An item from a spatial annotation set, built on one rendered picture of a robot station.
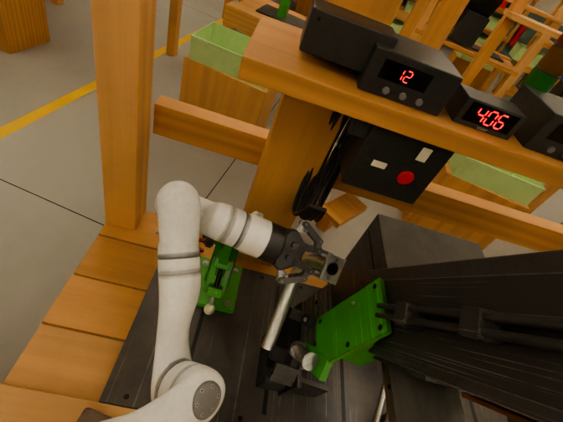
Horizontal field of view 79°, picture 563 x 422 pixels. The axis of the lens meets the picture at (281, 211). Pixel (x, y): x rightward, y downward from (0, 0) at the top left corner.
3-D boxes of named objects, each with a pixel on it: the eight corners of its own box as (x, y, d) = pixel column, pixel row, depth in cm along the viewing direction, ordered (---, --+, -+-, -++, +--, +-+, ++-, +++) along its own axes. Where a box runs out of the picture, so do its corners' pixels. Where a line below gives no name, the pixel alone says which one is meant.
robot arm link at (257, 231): (261, 213, 73) (235, 201, 71) (278, 219, 62) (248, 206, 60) (244, 253, 72) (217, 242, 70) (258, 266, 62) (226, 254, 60)
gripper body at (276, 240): (255, 263, 61) (299, 280, 65) (274, 219, 62) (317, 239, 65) (245, 254, 68) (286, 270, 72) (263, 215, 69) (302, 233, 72)
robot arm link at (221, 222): (224, 246, 68) (236, 246, 60) (147, 216, 63) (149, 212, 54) (236, 213, 69) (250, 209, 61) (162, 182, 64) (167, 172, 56)
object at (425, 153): (413, 206, 75) (457, 151, 64) (340, 184, 72) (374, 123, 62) (403, 172, 84) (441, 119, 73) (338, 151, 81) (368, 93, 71)
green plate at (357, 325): (346, 379, 75) (421, 346, 62) (315, 368, 72) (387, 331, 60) (343, 330, 83) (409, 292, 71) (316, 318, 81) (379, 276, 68)
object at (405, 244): (420, 360, 102) (506, 303, 79) (325, 337, 97) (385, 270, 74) (410, 306, 115) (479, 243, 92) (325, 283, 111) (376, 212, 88)
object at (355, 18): (379, 79, 60) (400, 39, 56) (297, 50, 58) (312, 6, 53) (374, 64, 66) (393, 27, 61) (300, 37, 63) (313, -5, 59)
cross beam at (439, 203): (561, 259, 110) (587, 241, 104) (152, 133, 91) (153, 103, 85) (554, 247, 113) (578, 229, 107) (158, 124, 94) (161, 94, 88)
